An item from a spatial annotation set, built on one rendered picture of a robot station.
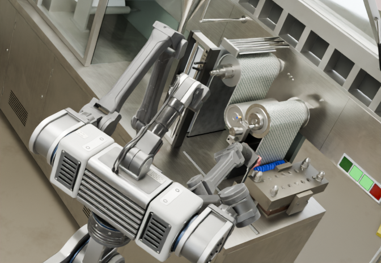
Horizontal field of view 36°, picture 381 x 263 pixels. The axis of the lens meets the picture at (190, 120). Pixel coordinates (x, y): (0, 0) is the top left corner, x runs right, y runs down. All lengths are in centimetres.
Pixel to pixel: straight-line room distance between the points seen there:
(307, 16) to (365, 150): 65
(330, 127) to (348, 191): 214
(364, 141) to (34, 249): 181
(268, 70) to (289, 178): 50
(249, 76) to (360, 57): 47
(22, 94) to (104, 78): 79
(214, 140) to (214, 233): 145
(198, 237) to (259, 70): 129
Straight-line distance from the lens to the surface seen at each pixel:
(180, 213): 148
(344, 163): 269
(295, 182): 269
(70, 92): 321
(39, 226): 347
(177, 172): 264
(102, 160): 156
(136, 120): 217
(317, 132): 275
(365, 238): 446
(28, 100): 367
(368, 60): 257
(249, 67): 260
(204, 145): 287
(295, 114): 261
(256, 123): 251
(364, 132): 261
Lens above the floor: 250
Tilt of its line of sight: 32 degrees down
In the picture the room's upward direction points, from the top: 22 degrees clockwise
